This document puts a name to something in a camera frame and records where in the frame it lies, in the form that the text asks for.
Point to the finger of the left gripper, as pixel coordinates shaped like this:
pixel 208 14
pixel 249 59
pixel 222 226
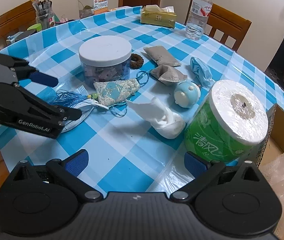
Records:
pixel 22 110
pixel 24 71

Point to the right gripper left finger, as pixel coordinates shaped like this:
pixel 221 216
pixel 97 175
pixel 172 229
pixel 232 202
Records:
pixel 66 172

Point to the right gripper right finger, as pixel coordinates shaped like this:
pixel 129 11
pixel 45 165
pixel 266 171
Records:
pixel 204 172

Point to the blue embroidered sachet with tassel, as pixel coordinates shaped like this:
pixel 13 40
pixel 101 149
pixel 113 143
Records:
pixel 108 95

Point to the green round lid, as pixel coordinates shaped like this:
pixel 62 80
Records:
pixel 37 27

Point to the green wrapped toilet paper roll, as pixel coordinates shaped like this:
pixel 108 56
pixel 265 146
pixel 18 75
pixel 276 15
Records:
pixel 228 124

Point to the wooden chair left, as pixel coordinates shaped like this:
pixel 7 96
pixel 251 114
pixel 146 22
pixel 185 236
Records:
pixel 16 19

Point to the glass jar of pens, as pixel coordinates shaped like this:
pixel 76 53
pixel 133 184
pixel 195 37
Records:
pixel 44 13

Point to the flat white face mask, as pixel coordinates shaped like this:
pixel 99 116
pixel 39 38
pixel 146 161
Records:
pixel 82 107

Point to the clear jar white lid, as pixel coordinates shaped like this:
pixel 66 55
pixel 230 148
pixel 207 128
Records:
pixel 105 58

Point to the blue penguin squishy toy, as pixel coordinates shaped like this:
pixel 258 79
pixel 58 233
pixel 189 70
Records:
pixel 186 94

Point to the cardboard box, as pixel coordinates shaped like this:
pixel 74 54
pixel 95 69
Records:
pixel 273 145

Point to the plastic jar black lid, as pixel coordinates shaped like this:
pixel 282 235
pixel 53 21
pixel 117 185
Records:
pixel 92 7

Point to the grey cloth pouch near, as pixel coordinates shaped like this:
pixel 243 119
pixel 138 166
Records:
pixel 168 75

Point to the grey cloth pouch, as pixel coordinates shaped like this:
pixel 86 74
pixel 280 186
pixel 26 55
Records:
pixel 161 56
pixel 168 75

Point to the grey cloth pouch far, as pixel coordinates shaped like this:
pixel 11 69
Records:
pixel 161 56

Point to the gold tissue pack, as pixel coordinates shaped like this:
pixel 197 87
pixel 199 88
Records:
pixel 154 15

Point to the clear plastic water bottle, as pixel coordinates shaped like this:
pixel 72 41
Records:
pixel 197 18

